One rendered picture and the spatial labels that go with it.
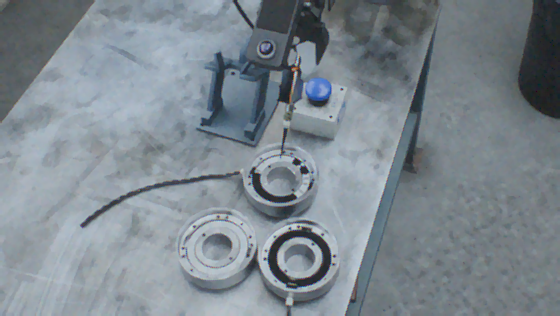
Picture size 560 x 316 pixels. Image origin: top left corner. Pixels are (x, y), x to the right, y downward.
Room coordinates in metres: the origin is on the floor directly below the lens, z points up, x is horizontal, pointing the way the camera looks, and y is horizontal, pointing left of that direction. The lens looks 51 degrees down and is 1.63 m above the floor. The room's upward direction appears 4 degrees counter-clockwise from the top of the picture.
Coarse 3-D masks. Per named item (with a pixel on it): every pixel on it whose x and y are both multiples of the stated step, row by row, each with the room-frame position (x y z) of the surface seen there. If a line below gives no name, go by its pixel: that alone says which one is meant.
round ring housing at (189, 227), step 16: (208, 208) 0.49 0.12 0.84; (224, 208) 0.49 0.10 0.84; (192, 224) 0.47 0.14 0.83; (240, 224) 0.47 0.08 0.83; (176, 240) 0.45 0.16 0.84; (208, 240) 0.45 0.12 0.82; (224, 240) 0.46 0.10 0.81; (256, 240) 0.44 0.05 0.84; (256, 256) 0.42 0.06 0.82; (192, 272) 0.40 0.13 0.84; (240, 272) 0.40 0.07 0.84
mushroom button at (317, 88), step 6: (318, 78) 0.68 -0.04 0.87; (306, 84) 0.67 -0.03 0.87; (312, 84) 0.67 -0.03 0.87; (318, 84) 0.67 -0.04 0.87; (324, 84) 0.67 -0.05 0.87; (330, 84) 0.67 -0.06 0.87; (306, 90) 0.66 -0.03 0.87; (312, 90) 0.66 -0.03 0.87; (318, 90) 0.66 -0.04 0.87; (324, 90) 0.66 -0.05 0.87; (330, 90) 0.66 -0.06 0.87; (312, 96) 0.65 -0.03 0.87; (318, 96) 0.65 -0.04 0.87; (324, 96) 0.65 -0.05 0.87
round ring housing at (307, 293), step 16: (288, 224) 0.46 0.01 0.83; (304, 224) 0.46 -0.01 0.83; (320, 224) 0.46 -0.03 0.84; (272, 240) 0.44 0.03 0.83; (288, 240) 0.44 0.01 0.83; (304, 240) 0.44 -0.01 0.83; (336, 240) 0.43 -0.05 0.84; (288, 256) 0.43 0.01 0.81; (320, 256) 0.42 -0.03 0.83; (336, 256) 0.42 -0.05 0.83; (288, 272) 0.40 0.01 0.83; (304, 272) 0.40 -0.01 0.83; (336, 272) 0.39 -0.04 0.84; (272, 288) 0.38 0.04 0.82; (288, 288) 0.37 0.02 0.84; (304, 288) 0.37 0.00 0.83; (320, 288) 0.37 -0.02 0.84
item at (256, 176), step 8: (296, 160) 0.57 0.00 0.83; (304, 160) 0.57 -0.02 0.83; (304, 168) 0.55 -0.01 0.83; (248, 176) 0.55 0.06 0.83; (256, 176) 0.55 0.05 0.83; (248, 184) 0.53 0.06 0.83; (256, 184) 0.53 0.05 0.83; (312, 184) 0.53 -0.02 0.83; (256, 192) 0.52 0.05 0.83; (264, 192) 0.52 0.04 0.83; (272, 200) 0.51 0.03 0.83; (280, 200) 0.50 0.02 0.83; (288, 200) 0.50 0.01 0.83
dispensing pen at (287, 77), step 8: (296, 48) 0.65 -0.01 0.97; (296, 56) 0.65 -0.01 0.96; (296, 64) 0.64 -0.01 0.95; (288, 72) 0.63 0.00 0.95; (288, 80) 0.62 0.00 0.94; (280, 88) 0.62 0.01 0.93; (288, 88) 0.61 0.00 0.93; (280, 96) 0.61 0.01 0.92; (288, 96) 0.61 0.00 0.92; (288, 104) 0.61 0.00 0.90; (288, 112) 0.61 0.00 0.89; (288, 120) 0.60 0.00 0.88
